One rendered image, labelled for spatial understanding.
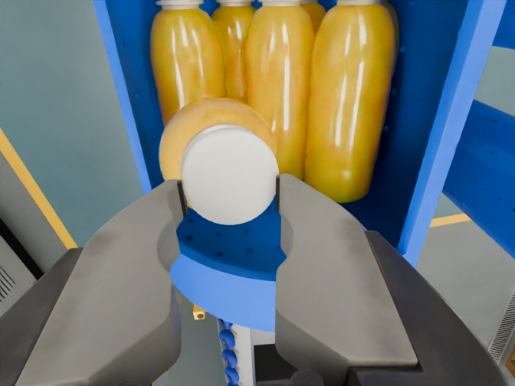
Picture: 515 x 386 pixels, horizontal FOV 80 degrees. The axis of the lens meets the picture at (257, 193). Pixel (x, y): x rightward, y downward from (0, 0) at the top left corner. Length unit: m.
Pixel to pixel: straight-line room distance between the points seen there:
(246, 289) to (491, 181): 0.78
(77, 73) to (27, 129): 0.37
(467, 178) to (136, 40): 0.86
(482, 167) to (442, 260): 1.47
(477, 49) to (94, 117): 1.48
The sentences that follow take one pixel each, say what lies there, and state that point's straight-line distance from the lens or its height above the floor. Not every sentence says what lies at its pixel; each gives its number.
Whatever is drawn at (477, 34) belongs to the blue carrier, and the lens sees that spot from 0.21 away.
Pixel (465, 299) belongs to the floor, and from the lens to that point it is 2.81.
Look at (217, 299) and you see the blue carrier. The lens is 0.26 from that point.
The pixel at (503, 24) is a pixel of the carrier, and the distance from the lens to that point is 0.73.
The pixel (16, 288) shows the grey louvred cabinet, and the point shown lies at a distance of 2.06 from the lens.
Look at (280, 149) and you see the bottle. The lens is 0.31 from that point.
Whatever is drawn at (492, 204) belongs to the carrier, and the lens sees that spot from 0.92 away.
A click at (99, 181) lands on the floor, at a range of 1.72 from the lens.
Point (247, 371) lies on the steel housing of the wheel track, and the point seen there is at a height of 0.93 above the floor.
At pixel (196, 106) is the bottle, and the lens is 0.17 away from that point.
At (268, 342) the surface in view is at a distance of 0.74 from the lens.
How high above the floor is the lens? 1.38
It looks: 58 degrees down
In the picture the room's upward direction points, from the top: 172 degrees clockwise
